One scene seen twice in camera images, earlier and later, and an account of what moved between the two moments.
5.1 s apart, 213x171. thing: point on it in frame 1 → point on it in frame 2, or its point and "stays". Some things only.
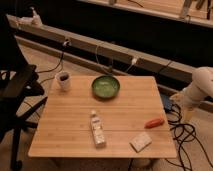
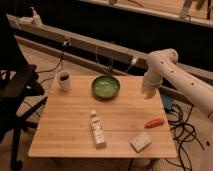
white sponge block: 141,141 stays
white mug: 63,79 stays
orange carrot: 153,123 stays
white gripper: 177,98 → 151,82
